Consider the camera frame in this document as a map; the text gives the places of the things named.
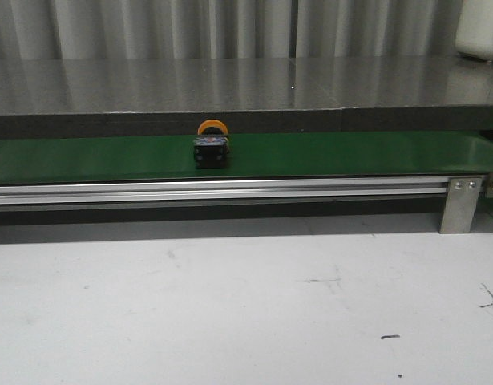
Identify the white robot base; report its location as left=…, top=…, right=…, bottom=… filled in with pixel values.
left=455, top=0, right=493, bottom=61

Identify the orange and black push button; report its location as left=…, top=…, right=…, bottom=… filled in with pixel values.
left=193, top=119, right=230, bottom=169

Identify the dark grey back table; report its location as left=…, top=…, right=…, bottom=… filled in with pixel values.
left=0, top=56, right=493, bottom=140

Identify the green conveyor belt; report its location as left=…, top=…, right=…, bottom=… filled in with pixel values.
left=0, top=131, right=493, bottom=185

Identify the grey curtain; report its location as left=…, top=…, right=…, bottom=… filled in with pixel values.
left=0, top=1, right=461, bottom=60

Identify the aluminium conveyor side rail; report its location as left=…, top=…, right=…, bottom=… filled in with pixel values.
left=0, top=176, right=449, bottom=206

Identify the steel conveyor support bracket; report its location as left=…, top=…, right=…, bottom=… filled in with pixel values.
left=439, top=176, right=483, bottom=234

